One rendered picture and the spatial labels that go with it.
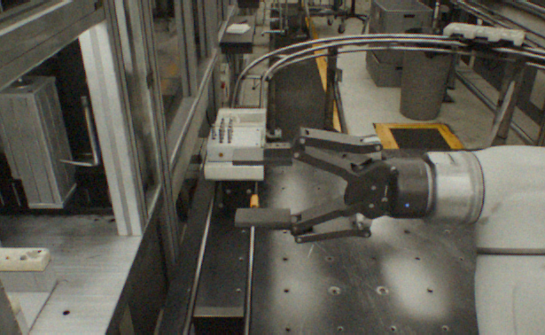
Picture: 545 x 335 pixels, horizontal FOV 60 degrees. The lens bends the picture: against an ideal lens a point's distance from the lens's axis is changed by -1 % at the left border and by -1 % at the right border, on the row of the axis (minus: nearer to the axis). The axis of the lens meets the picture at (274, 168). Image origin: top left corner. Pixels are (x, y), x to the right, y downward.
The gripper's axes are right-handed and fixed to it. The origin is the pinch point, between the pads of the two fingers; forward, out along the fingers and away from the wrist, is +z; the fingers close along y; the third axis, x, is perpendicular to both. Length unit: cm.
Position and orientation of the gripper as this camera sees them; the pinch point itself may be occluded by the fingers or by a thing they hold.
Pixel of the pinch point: (255, 188)
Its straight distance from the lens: 58.0
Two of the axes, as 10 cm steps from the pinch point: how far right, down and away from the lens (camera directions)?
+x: 0.0, 4.9, -8.7
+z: -10.0, 0.0, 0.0
